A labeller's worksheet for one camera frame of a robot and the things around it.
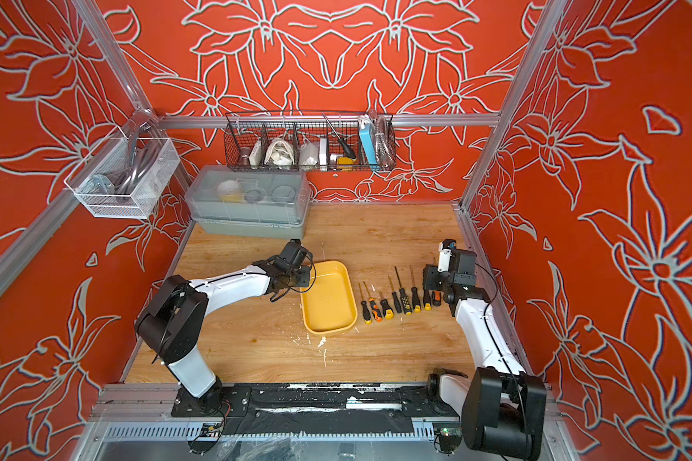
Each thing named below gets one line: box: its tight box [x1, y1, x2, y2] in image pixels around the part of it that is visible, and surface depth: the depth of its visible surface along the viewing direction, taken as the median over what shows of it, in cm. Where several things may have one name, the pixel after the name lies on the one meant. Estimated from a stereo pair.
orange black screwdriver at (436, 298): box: [431, 290, 443, 307], surface depth 92 cm
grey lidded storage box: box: [184, 164, 312, 241], surface depth 102 cm
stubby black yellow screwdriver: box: [378, 291, 396, 320], surface depth 89 cm
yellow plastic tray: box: [299, 260, 358, 336], surface depth 92 cm
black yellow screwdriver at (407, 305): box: [394, 265, 414, 316], surface depth 92 cm
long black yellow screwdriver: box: [409, 264, 422, 314], surface depth 92 cm
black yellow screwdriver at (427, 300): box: [422, 288, 432, 312], surface depth 92 cm
